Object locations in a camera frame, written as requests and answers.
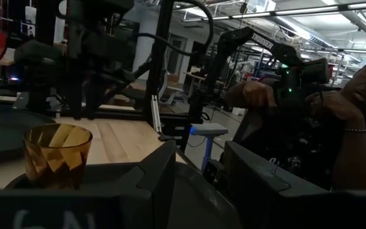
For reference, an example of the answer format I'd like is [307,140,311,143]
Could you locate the black rectangular tray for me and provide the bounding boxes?
[0,106,57,163]

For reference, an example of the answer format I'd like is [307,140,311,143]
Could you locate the dark background robot station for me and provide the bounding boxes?
[13,0,141,120]

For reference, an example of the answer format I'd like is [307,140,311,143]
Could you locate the person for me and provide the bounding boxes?
[224,52,366,191]

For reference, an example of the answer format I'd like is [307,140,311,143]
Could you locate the grey and blue pedestal stand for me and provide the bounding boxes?
[189,123,229,171]

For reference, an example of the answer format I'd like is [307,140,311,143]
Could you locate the thick black hanging cable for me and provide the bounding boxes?
[137,0,215,57]

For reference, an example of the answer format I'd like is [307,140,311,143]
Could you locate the person's hand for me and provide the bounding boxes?
[242,80,278,109]
[305,90,365,123]

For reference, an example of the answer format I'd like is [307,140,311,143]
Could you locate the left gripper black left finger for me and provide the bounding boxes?
[0,139,177,229]

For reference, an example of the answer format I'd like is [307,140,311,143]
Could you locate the amber faceted glass cup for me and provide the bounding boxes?
[22,123,93,191]

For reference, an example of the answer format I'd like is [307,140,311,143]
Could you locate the silver aluminium bar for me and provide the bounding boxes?
[150,94,163,134]

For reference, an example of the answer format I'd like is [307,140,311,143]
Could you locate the black aluminium table frame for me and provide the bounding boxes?
[142,0,175,123]

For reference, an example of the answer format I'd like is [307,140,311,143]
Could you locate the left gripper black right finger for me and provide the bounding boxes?
[222,141,366,229]

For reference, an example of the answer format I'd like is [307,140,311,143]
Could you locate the small black device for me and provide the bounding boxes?
[201,160,219,184]

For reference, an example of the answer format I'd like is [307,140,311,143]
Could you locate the long ceiling light strip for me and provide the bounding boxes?
[182,1,366,23]

